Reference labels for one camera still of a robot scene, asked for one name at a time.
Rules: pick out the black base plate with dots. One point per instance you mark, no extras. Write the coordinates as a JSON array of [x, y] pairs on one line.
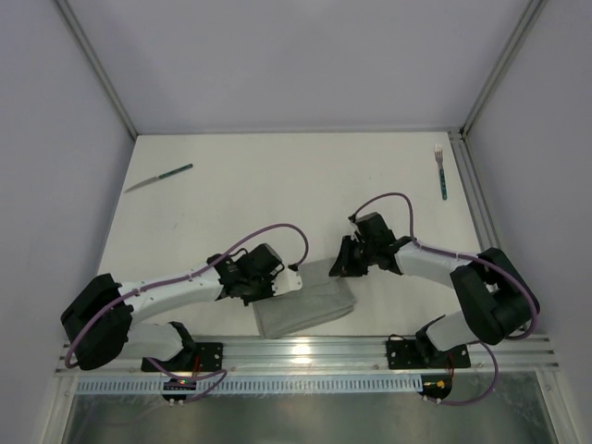
[[407, 353], [196, 356]]

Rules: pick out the controller board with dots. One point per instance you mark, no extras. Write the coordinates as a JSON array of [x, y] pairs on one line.
[[436, 387], [179, 391]]

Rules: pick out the left controller board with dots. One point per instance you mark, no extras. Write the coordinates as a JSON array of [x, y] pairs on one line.
[[179, 391]]

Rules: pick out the slotted grey cable duct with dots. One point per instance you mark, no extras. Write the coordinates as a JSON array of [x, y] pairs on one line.
[[256, 385]]

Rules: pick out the aluminium right side rail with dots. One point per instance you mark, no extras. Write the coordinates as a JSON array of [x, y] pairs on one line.
[[485, 229]]

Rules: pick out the right controller board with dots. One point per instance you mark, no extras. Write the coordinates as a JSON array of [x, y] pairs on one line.
[[436, 387]]

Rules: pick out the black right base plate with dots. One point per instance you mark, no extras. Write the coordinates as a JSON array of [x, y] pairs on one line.
[[407, 353]]

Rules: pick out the fork with green handle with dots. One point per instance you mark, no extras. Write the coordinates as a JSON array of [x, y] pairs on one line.
[[438, 152]]

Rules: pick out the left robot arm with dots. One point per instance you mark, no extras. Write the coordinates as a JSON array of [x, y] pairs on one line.
[[110, 320]]

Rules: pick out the right corner frame post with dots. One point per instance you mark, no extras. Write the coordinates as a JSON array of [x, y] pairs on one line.
[[510, 50]]

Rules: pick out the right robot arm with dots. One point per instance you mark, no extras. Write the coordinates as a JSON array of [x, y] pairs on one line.
[[494, 299]]

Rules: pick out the grey cloth napkin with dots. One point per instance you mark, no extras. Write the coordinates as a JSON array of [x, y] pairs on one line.
[[322, 299]]

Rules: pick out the left corner frame post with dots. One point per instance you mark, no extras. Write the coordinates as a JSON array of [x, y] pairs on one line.
[[77, 32]]

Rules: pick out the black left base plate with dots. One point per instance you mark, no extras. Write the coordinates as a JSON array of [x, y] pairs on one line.
[[196, 356]]

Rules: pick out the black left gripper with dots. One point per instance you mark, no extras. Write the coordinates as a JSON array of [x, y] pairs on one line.
[[258, 287]]

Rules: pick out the aluminium front rail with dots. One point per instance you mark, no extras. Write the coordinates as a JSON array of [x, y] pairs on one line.
[[333, 355]]

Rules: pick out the knife with green handle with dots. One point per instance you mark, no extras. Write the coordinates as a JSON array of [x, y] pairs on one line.
[[157, 178]]

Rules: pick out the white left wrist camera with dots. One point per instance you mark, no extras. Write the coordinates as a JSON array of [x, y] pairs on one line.
[[286, 281]]

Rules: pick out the aluminium rail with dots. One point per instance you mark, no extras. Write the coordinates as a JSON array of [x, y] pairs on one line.
[[333, 355], [485, 229]]

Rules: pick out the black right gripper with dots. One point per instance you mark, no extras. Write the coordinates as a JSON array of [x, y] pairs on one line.
[[353, 254]]

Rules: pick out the corner frame post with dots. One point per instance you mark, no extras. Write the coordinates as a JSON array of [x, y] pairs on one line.
[[77, 32], [510, 50]]

